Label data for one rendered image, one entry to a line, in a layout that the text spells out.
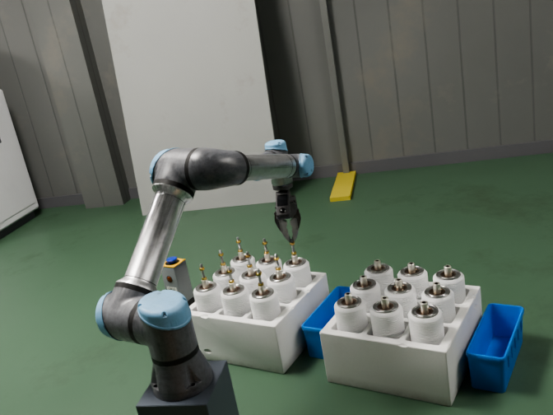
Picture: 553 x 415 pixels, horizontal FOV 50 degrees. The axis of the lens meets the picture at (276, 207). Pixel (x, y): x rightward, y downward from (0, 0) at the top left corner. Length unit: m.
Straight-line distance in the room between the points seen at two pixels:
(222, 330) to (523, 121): 2.56
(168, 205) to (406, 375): 0.83
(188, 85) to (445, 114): 1.61
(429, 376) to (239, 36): 2.47
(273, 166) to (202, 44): 2.09
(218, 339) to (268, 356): 0.20
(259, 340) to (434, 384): 0.58
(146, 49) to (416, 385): 2.74
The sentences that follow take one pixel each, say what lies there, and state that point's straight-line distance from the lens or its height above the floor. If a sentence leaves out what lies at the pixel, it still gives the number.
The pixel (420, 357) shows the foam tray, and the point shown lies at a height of 0.15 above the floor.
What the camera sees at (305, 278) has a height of 0.20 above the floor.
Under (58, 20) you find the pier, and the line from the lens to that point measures 4.30.
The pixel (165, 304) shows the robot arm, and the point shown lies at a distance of 1.43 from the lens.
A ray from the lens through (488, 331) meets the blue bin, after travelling 2.05.
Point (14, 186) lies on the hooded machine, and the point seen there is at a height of 0.29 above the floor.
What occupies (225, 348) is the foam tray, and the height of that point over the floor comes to 0.06.
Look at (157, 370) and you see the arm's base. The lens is 1.49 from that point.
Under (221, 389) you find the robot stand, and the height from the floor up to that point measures 0.26.
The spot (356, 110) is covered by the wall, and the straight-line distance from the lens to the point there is 3.93.
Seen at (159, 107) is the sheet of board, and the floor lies 0.67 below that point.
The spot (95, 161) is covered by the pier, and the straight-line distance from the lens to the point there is 4.37.
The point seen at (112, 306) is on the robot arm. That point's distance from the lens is 1.53.
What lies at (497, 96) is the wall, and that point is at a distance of 3.96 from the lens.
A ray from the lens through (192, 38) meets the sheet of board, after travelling 3.77.
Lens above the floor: 1.13
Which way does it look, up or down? 18 degrees down
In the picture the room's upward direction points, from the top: 10 degrees counter-clockwise
